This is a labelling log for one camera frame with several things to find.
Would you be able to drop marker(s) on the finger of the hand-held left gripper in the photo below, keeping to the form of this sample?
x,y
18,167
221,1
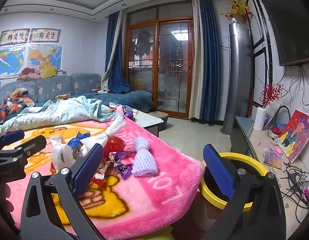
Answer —
x,y
32,146
12,137

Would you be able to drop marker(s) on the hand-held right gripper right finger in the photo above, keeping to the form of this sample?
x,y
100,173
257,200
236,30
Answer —
x,y
218,172

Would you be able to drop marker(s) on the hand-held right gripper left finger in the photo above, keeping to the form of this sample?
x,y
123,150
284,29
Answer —
x,y
87,170

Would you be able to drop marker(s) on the blue plastic bag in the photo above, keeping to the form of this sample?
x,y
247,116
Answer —
x,y
74,142

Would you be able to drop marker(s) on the yellow rimmed black bin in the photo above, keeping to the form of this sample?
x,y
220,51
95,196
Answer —
x,y
247,158

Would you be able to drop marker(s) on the purple snack wrapper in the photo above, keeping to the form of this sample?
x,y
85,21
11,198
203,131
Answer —
x,y
124,171

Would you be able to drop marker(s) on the red plastic wrapper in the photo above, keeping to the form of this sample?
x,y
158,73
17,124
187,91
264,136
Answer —
x,y
115,143

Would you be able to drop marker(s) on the lavender crocheted bow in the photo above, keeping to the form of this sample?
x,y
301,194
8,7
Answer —
x,y
144,160

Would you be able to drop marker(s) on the person's left hand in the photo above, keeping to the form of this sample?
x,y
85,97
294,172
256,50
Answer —
x,y
3,197

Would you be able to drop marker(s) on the red yellow snack wrapper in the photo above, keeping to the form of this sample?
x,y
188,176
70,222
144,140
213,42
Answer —
x,y
99,177

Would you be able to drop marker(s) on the white plastic packet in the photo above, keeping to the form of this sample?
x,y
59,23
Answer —
x,y
60,157

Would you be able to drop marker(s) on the orange patterned blanket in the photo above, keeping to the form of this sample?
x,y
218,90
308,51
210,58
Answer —
x,y
17,100

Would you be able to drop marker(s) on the light blue quilt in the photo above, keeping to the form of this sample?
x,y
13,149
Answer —
x,y
57,115

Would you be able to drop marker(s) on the pink printed blanket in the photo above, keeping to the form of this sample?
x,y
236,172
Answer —
x,y
169,170

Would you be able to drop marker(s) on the white cloth bundle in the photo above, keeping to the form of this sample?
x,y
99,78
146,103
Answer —
x,y
114,128

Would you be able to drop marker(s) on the television cabinet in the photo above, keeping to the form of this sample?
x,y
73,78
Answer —
x,y
264,145

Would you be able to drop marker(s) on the colourful bead box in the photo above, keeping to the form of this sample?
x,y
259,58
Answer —
x,y
273,157

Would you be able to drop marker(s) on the pile of clothes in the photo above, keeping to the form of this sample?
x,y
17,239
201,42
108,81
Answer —
x,y
29,73

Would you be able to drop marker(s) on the white ribbed vase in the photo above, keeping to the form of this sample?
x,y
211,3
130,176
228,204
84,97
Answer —
x,y
259,120

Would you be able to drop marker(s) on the purple bag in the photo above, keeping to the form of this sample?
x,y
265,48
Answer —
x,y
129,112

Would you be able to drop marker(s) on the world map poster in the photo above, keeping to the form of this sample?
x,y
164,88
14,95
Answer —
x,y
9,62

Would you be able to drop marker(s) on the yellow cushion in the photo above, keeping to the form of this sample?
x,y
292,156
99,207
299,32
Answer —
x,y
49,71

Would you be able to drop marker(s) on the white purple picture card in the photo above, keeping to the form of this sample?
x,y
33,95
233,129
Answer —
x,y
272,115

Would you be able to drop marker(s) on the white topped coffee table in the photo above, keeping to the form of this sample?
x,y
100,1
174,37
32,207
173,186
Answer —
x,y
147,118

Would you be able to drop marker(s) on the round dark stool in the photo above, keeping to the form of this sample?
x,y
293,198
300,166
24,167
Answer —
x,y
160,116

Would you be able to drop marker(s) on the blue patterned sofa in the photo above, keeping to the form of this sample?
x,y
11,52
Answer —
x,y
134,97

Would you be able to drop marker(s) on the country map poster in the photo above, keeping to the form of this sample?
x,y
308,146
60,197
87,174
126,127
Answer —
x,y
44,55

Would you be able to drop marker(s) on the colourful red painting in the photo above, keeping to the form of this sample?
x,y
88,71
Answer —
x,y
297,132

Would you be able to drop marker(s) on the grey tower air conditioner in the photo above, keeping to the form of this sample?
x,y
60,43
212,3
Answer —
x,y
238,80

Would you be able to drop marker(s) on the red berry branches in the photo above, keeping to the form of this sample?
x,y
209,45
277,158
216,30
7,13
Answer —
x,y
269,92

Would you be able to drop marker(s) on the framed calligraphy poster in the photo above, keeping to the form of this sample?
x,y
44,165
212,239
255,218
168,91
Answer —
x,y
45,35
14,37

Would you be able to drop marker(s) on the wooden framed glass door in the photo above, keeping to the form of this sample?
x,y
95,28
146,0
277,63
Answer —
x,y
169,67

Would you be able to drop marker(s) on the blue curtain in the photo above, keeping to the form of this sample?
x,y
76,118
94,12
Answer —
x,y
209,55
114,55

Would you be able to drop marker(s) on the black television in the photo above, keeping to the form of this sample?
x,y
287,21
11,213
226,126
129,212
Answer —
x,y
289,25

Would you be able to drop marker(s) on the yellow red artificial flowers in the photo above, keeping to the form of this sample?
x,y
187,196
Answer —
x,y
238,7

